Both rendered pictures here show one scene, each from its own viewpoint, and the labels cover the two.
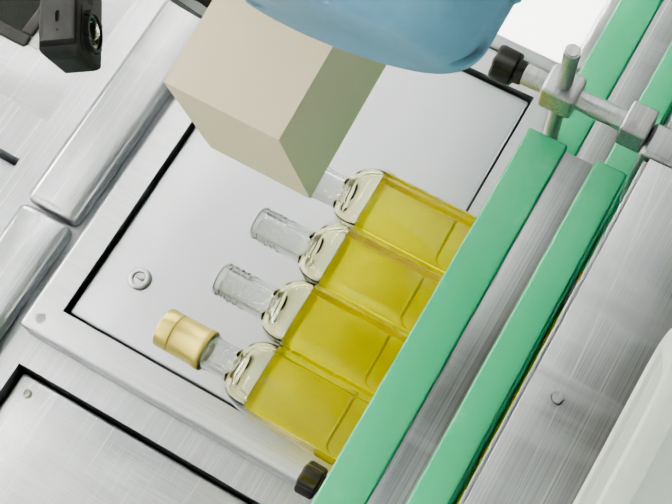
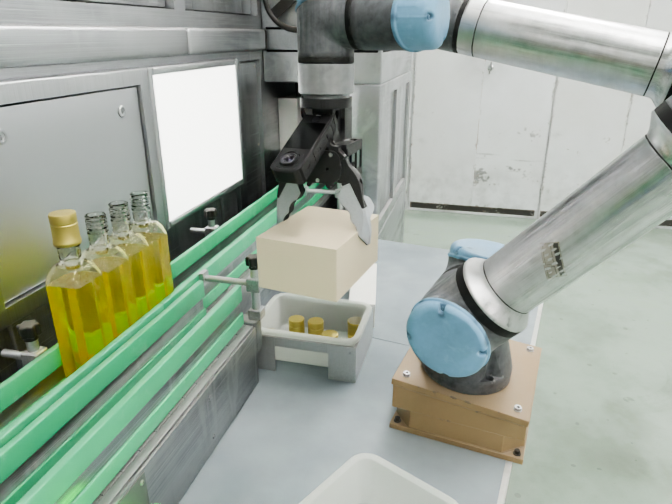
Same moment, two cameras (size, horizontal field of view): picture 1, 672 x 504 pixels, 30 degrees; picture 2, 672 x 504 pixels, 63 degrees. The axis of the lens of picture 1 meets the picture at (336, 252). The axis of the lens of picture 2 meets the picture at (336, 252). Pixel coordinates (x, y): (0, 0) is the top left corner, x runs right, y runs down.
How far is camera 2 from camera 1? 0.80 m
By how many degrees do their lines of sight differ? 66
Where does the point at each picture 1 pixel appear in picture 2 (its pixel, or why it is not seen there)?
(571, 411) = (209, 405)
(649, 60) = (229, 270)
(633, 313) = (231, 379)
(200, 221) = (43, 140)
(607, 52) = (226, 257)
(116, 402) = not seen: outside the picture
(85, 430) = not seen: outside the picture
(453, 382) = (187, 365)
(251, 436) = not seen: outside the picture
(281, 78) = (345, 281)
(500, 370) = (197, 371)
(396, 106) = (128, 176)
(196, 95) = (337, 264)
